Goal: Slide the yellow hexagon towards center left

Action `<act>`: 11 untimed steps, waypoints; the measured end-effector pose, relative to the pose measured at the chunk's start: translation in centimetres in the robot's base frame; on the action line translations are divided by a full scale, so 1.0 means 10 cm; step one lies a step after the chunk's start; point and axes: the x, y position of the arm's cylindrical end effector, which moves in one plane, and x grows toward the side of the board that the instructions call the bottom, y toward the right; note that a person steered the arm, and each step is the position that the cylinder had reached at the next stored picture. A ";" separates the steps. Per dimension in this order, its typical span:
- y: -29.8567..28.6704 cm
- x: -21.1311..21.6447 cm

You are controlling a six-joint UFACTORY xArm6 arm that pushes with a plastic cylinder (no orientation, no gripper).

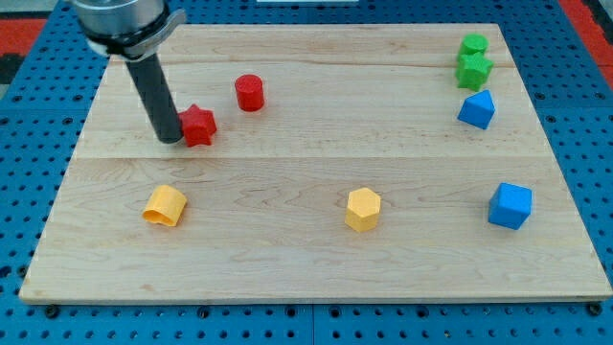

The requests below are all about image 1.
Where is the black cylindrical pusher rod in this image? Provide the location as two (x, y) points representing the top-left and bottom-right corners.
(126, 54), (183, 144)

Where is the yellow hexagon block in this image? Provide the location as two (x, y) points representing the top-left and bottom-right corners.
(345, 188), (381, 233)

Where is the red star block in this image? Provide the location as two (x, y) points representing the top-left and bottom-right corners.
(178, 103), (216, 147)

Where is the red cylinder block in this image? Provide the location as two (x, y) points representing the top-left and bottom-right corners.
(235, 74), (264, 112)

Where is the yellow heart block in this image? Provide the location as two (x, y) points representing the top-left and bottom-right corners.
(142, 185), (188, 227)

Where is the wooden board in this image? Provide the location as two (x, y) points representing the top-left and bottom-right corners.
(19, 24), (612, 305)

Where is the green star block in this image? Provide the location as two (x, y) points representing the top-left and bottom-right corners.
(455, 53), (494, 91)

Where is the green cylinder block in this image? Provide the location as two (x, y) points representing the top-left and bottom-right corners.
(457, 33), (489, 59)

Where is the blue pentagon block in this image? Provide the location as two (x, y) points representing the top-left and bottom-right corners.
(457, 90), (496, 129)

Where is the blue cube block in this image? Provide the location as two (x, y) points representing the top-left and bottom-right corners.
(488, 182), (533, 230)

